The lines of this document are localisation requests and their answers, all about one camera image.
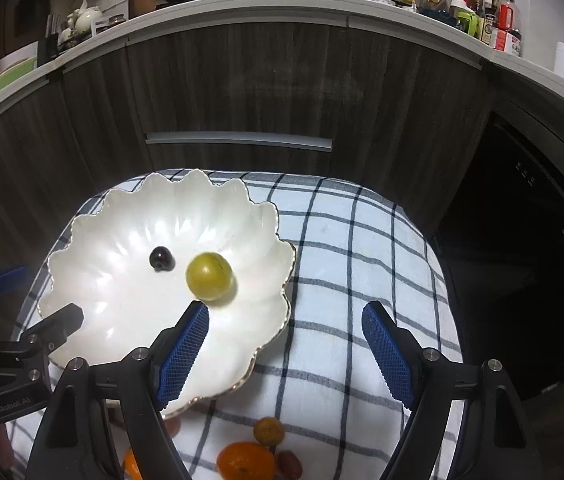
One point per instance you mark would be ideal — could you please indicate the white teapot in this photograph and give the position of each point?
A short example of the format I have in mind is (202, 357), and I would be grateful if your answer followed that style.
(85, 19)

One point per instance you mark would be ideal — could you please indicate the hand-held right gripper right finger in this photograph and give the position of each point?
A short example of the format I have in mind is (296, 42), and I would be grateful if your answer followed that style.
(387, 355)

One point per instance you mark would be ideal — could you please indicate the white scalloped bowl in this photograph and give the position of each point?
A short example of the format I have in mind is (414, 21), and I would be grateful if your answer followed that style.
(126, 270)

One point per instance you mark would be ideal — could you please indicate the green board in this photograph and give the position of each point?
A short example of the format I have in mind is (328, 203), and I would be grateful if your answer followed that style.
(11, 76)

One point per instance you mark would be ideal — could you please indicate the black built-in dishwasher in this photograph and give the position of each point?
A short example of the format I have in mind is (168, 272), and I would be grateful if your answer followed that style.
(527, 240)

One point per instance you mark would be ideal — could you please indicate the small yellow-brown fruit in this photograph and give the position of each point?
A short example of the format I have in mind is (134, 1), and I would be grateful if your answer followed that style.
(268, 430)

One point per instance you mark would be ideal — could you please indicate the orange mandarin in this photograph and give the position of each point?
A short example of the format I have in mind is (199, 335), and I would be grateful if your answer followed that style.
(247, 461)
(132, 467)

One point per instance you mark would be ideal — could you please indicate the dark wood kitchen cabinet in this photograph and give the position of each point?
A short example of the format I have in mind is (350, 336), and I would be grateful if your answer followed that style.
(262, 80)

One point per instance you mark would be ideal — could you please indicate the green grape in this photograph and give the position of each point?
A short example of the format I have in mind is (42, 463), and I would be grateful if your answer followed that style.
(210, 277)

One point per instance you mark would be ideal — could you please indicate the dark red cherry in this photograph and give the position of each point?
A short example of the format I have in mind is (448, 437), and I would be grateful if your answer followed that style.
(161, 258)

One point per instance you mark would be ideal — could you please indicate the checkered white cloth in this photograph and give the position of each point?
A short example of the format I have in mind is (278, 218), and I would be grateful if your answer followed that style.
(342, 270)

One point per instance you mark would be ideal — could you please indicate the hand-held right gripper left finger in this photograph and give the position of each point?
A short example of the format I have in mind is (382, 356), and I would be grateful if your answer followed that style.
(184, 355)

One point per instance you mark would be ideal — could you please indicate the red-label sauce bottle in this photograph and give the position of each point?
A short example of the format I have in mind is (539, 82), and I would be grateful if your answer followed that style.
(509, 17)

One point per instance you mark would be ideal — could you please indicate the red jar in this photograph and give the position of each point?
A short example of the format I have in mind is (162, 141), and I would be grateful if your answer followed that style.
(471, 0)

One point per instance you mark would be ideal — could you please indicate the green container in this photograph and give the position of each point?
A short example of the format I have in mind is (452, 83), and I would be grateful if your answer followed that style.
(469, 24)

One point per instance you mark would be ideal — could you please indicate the red cherry tomato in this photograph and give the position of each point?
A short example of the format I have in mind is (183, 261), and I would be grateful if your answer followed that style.
(290, 463)

